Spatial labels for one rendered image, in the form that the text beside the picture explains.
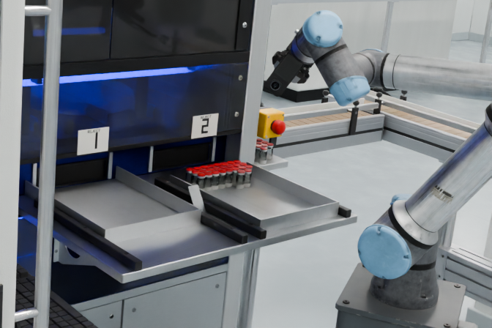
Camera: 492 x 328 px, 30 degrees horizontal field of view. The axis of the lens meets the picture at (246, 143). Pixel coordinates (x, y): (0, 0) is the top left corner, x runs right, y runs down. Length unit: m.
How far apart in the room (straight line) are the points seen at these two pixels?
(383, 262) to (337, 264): 2.36
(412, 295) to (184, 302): 0.76
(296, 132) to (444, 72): 0.96
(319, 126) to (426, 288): 0.95
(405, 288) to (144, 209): 0.63
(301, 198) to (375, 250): 0.50
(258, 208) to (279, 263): 1.93
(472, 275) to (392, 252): 1.20
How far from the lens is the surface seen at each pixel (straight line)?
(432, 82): 1.93
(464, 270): 3.05
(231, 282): 2.65
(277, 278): 4.01
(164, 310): 2.52
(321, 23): 1.85
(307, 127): 2.82
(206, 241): 2.02
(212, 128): 2.40
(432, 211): 1.84
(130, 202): 2.20
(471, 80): 1.90
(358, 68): 1.88
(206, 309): 2.63
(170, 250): 1.96
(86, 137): 2.17
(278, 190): 2.38
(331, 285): 4.01
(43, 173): 1.48
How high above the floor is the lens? 1.65
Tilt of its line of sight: 16 degrees down
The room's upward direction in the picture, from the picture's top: 6 degrees clockwise
